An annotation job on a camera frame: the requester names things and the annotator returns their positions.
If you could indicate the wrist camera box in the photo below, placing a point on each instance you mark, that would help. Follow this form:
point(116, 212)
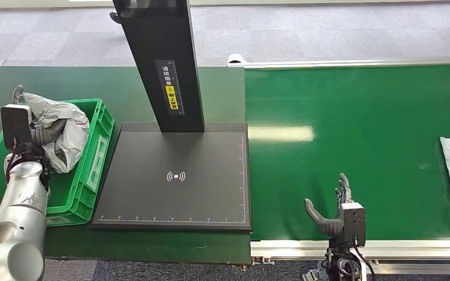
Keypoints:
point(15, 124)
point(354, 223)

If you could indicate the aluminium conveyor frame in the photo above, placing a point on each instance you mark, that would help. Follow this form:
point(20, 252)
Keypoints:
point(287, 249)

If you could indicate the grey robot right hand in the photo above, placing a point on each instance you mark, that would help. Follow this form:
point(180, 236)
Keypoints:
point(330, 227)

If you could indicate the green conveyor belt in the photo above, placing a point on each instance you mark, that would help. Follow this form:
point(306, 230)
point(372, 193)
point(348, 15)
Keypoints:
point(364, 135)

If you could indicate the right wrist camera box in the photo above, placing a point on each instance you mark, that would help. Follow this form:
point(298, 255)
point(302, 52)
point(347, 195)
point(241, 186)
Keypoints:
point(354, 223)

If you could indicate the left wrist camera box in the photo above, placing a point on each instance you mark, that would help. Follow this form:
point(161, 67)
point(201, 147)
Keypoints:
point(15, 124)

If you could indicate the grey metal bracket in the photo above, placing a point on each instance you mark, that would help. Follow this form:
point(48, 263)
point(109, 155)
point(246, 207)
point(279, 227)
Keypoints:
point(314, 273)

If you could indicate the white conveyor roller cap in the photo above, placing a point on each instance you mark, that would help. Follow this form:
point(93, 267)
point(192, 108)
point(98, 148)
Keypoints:
point(236, 58)

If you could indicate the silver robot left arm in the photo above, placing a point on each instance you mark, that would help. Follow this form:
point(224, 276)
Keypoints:
point(19, 209)

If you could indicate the green plastic crate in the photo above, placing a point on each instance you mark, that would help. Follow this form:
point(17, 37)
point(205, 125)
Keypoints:
point(100, 116)

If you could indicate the black and yellow sticker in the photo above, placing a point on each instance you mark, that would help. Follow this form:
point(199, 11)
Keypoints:
point(170, 88)

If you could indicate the black inbound scanner machine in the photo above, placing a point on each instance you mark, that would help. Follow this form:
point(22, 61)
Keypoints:
point(178, 194)

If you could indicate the grey package with red print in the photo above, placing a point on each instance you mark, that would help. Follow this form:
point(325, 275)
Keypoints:
point(71, 135)

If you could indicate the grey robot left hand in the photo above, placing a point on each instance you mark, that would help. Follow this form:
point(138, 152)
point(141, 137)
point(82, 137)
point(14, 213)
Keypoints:
point(46, 134)

